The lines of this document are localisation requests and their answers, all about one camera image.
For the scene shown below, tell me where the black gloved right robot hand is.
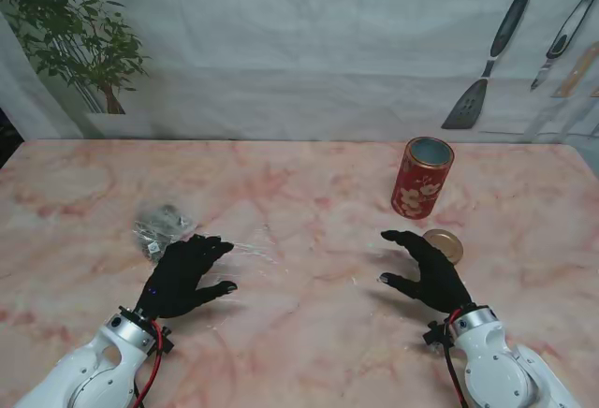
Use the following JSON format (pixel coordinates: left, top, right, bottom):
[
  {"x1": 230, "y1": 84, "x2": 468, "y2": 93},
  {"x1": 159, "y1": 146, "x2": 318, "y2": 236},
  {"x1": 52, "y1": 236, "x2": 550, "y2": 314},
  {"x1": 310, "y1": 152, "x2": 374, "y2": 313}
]
[{"x1": 377, "y1": 229, "x2": 476, "y2": 318}]

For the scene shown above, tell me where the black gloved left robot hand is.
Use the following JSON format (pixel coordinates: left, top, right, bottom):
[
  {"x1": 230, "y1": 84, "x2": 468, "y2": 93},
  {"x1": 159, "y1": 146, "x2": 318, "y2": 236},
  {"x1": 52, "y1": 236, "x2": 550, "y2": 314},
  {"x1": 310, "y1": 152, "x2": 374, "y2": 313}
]
[{"x1": 135, "y1": 233, "x2": 239, "y2": 320}]

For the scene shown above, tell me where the clear plastic bag of tea bags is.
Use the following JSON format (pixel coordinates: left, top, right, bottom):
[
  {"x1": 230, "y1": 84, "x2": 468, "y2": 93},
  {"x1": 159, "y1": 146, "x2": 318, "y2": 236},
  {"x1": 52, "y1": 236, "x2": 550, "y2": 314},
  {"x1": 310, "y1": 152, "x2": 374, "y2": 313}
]
[{"x1": 132, "y1": 201, "x2": 197, "y2": 267}]

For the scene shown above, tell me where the red floral tea canister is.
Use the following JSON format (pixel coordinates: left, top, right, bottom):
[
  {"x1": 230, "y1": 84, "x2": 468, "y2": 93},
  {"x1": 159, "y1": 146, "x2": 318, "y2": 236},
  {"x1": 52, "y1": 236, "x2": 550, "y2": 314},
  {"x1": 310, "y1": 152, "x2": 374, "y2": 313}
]
[{"x1": 390, "y1": 136, "x2": 456, "y2": 219}]

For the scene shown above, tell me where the gold round canister lid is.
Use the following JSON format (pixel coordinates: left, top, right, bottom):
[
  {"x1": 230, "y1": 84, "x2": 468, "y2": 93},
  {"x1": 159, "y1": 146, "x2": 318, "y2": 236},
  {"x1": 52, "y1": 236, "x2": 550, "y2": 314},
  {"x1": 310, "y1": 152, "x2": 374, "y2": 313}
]
[{"x1": 422, "y1": 228, "x2": 464, "y2": 265}]

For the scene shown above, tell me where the white printed backdrop cloth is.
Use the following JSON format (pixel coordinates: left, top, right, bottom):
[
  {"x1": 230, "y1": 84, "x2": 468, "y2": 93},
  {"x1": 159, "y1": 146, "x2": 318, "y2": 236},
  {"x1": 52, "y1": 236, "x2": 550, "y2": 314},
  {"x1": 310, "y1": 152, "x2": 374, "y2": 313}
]
[{"x1": 0, "y1": 0, "x2": 599, "y2": 142}]

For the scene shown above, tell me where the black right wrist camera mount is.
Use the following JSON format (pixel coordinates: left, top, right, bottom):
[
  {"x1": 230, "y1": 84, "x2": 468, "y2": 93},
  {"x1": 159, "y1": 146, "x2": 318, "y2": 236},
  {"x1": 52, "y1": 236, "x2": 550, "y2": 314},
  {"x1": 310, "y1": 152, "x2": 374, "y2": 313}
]
[{"x1": 423, "y1": 321, "x2": 453, "y2": 348}]

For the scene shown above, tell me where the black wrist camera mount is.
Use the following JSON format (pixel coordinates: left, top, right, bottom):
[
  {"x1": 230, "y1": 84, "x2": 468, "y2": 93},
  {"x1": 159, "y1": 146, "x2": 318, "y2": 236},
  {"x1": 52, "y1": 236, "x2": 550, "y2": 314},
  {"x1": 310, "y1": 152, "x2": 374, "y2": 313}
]
[
  {"x1": 423, "y1": 321, "x2": 453, "y2": 348},
  {"x1": 148, "y1": 326, "x2": 174, "y2": 356}
]

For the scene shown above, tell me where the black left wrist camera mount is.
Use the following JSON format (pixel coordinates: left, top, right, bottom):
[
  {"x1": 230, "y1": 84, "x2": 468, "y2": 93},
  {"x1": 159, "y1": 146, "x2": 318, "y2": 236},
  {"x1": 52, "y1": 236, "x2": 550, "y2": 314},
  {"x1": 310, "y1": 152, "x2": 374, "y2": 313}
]
[{"x1": 148, "y1": 326, "x2": 174, "y2": 356}]

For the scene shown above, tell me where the red and black right arm cable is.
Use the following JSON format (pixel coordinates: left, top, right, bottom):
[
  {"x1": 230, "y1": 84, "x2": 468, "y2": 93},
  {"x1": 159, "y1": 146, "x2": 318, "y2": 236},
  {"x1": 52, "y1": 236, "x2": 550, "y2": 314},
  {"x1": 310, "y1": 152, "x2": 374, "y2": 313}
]
[{"x1": 443, "y1": 318, "x2": 469, "y2": 408}]

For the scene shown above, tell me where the red and black arm cable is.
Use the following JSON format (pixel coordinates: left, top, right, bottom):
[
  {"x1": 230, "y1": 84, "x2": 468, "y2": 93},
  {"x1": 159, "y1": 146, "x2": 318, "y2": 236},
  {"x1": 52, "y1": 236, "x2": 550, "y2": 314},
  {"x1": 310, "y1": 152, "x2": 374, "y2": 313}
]
[
  {"x1": 443, "y1": 318, "x2": 469, "y2": 408},
  {"x1": 133, "y1": 318, "x2": 172, "y2": 404}
]

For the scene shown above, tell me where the red and black left arm cable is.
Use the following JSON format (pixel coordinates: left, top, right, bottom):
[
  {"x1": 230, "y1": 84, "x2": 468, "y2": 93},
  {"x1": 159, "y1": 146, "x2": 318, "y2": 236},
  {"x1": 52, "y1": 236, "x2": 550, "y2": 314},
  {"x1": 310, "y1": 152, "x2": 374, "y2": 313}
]
[{"x1": 133, "y1": 318, "x2": 172, "y2": 404}]

